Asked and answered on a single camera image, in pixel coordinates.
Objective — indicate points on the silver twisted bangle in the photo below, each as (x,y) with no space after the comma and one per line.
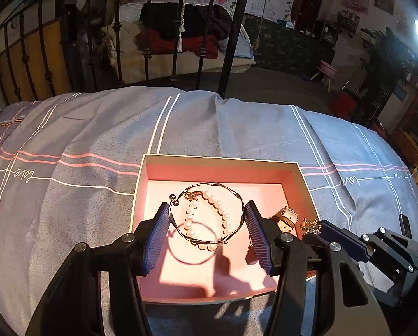
(181,229)

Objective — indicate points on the gold square watch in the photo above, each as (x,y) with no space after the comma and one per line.
(285,217)

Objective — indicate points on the pink jewelry box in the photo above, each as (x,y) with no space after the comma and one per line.
(202,171)

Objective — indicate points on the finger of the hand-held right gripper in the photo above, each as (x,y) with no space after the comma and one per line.
(314,240)
(345,239)

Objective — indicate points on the pink chair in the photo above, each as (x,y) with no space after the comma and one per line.
(326,67)

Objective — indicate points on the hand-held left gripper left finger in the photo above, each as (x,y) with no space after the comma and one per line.
(157,241)

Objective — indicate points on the gold earring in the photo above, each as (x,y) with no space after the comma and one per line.
(308,225)

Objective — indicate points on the red bucket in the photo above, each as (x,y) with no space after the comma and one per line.
(342,105)

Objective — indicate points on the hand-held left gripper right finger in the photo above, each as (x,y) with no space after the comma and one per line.
(259,243)

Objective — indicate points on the black clothes pile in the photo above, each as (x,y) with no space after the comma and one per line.
(202,19)

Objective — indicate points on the red phone booth cabinet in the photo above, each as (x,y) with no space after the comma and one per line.
(308,3)

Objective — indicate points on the black metal bed frame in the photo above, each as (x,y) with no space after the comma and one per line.
(235,35)

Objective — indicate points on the white bedding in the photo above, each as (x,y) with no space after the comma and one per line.
(135,47)

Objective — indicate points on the red cloth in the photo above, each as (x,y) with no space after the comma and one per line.
(160,43)

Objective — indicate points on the orange wooden board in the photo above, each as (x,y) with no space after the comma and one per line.
(37,63)

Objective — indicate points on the green plant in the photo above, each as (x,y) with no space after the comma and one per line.
(384,70)

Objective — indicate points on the grey striped bed sheet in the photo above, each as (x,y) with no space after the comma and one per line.
(90,140)

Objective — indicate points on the green patterned cloth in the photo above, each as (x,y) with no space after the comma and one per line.
(286,45)

